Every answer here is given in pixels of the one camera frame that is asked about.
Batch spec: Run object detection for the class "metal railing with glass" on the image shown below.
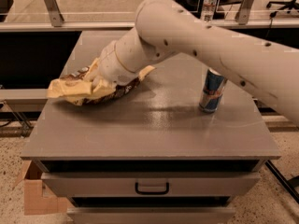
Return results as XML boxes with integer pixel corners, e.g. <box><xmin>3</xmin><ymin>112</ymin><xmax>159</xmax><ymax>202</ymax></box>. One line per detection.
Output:
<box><xmin>1</xmin><ymin>0</ymin><xmax>299</xmax><ymax>31</ymax></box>

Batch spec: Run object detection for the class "brown sea salt chip bag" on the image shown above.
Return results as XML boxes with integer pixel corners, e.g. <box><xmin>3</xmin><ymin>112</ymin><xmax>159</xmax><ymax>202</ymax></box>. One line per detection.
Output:
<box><xmin>47</xmin><ymin>63</ymin><xmax>154</xmax><ymax>106</ymax></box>

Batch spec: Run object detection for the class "brown cardboard box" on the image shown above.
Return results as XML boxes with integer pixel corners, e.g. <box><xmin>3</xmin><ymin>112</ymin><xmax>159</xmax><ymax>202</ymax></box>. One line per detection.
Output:
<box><xmin>14</xmin><ymin>161</ymin><xmax>72</xmax><ymax>216</ymax></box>

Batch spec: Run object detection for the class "blue silver energy drink can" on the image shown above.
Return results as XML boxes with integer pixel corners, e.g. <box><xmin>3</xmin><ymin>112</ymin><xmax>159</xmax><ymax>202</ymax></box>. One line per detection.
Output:
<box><xmin>199</xmin><ymin>68</ymin><xmax>227</xmax><ymax>113</ymax></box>

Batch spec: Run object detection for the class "grey drawer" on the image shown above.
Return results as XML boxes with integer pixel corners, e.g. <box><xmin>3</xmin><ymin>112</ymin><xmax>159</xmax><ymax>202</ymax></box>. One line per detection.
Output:
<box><xmin>67</xmin><ymin>207</ymin><xmax>235</xmax><ymax>224</ymax></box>
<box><xmin>42</xmin><ymin>172</ymin><xmax>260</xmax><ymax>197</ymax></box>

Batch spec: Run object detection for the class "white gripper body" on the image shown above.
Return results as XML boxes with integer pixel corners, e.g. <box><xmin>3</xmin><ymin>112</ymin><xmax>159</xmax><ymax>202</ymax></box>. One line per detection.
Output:
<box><xmin>97</xmin><ymin>40</ymin><xmax>138</xmax><ymax>86</ymax></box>

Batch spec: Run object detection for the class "clear plastic water bottle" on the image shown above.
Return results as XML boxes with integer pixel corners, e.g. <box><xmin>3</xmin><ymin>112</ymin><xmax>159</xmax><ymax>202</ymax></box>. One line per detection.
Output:
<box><xmin>201</xmin><ymin>0</ymin><xmax>218</xmax><ymax>22</ymax></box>

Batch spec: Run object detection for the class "black office chair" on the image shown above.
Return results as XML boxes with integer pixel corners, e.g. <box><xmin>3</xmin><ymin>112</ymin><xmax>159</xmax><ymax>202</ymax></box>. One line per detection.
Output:
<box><xmin>266</xmin><ymin>0</ymin><xmax>299</xmax><ymax>18</ymax></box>

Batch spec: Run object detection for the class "lower grey drawer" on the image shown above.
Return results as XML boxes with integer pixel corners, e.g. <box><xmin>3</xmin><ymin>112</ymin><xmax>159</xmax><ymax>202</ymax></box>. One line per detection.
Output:
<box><xmin>67</xmin><ymin>207</ymin><xmax>235</xmax><ymax>224</ymax></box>

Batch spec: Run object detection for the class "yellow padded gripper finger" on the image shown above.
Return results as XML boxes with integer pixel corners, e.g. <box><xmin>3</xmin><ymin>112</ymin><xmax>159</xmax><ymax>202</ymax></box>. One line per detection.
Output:
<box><xmin>82</xmin><ymin>58</ymin><xmax>99</xmax><ymax>82</ymax></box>
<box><xmin>91</xmin><ymin>76</ymin><xmax>116</xmax><ymax>99</ymax></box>

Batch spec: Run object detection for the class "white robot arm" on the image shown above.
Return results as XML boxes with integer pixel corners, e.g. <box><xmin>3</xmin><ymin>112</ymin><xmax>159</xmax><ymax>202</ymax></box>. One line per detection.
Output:
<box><xmin>87</xmin><ymin>0</ymin><xmax>299</xmax><ymax>125</ymax></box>

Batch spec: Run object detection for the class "upper grey drawer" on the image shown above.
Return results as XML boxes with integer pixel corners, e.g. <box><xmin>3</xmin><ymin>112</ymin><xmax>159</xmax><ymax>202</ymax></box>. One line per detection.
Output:
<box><xmin>42</xmin><ymin>172</ymin><xmax>260</xmax><ymax>197</ymax></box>

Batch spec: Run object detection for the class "black drawer handle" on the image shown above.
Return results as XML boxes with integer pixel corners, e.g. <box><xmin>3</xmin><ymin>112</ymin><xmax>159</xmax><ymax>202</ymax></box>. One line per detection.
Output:
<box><xmin>135</xmin><ymin>182</ymin><xmax>170</xmax><ymax>195</ymax></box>

